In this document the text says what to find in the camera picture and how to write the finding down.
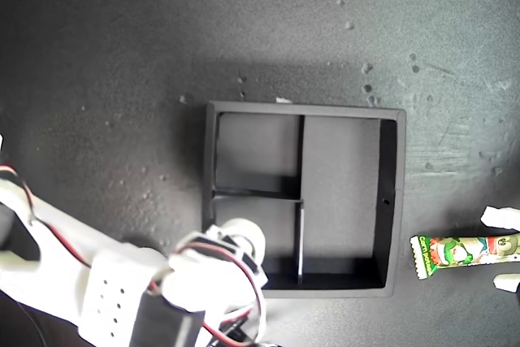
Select white tape roll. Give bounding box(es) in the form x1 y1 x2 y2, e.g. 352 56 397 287
220 219 268 271

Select green printed snack bar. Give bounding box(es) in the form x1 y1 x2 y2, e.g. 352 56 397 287
409 231 520 281

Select black tray with wells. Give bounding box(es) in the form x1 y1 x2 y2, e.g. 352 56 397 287
201 100 407 298

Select red black white gripper wires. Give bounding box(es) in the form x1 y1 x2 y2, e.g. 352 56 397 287
148 241 270 345

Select red black white arm wires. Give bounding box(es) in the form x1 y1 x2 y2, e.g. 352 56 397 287
0 163 93 269

